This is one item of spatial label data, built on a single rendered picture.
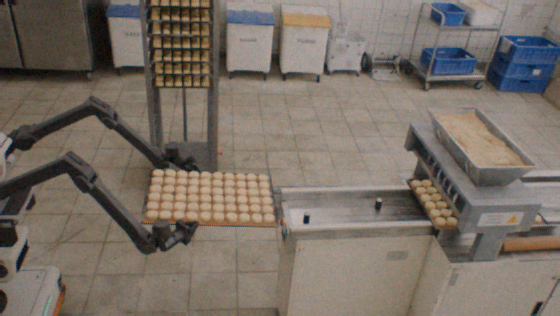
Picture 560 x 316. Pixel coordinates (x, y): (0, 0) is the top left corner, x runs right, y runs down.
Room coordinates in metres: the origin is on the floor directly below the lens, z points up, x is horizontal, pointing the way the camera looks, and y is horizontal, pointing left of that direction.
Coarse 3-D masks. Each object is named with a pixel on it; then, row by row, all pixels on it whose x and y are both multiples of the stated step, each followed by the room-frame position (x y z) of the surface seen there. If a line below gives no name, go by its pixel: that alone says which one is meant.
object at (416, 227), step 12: (300, 228) 1.71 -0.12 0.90; (312, 228) 1.72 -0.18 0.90; (324, 228) 1.73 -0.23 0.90; (336, 228) 1.74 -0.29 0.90; (348, 228) 1.75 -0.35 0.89; (360, 228) 1.76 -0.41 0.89; (372, 228) 1.77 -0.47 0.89; (384, 228) 1.78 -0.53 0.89; (396, 228) 1.80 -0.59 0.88; (408, 228) 1.81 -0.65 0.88; (420, 228) 1.82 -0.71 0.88; (432, 228) 1.83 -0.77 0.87
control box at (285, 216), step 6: (282, 204) 1.95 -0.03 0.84; (282, 210) 1.91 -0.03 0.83; (288, 210) 1.91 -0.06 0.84; (282, 216) 1.91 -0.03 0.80; (288, 216) 1.86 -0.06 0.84; (282, 222) 1.88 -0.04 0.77; (288, 222) 1.81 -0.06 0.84; (282, 228) 1.87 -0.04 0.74; (288, 228) 1.77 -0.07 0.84; (282, 234) 1.85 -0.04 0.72; (288, 234) 1.74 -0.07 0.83; (288, 240) 1.73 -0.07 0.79; (288, 246) 1.73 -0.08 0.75; (288, 252) 1.74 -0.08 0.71
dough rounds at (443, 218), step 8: (416, 184) 2.13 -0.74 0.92; (424, 184) 2.14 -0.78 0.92; (432, 184) 2.16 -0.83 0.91; (416, 192) 2.08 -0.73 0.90; (424, 192) 2.07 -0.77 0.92; (432, 192) 2.07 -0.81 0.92; (424, 200) 2.00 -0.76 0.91; (432, 200) 2.02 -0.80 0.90; (440, 200) 2.03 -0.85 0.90; (432, 208) 1.94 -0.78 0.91; (440, 208) 1.95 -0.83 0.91; (448, 208) 1.97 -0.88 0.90; (432, 216) 1.89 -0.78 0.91; (440, 216) 1.90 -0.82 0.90; (448, 216) 1.89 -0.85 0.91; (456, 216) 1.90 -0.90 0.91; (536, 216) 1.95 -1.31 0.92; (440, 224) 1.82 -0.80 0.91; (448, 224) 1.84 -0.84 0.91; (456, 224) 1.84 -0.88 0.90; (536, 224) 1.91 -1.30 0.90
